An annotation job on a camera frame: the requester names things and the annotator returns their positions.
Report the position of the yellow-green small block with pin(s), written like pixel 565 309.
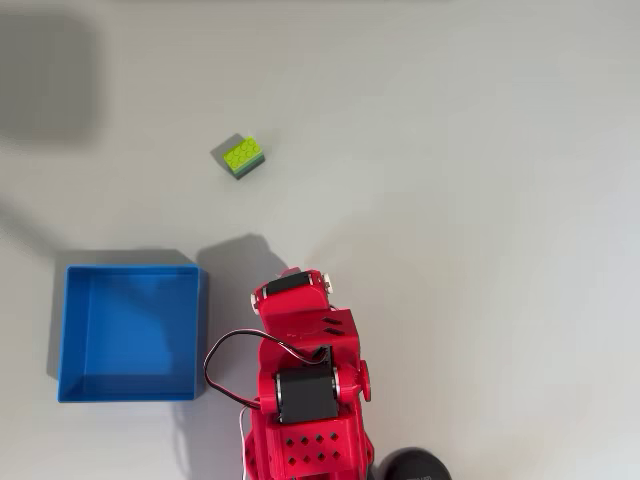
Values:
pixel 243 152

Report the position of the red robot arm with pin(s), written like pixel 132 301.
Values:
pixel 310 325

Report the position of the blue plastic bin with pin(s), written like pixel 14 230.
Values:
pixel 130 330

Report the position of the black gooseneck stand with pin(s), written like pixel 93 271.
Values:
pixel 415 465

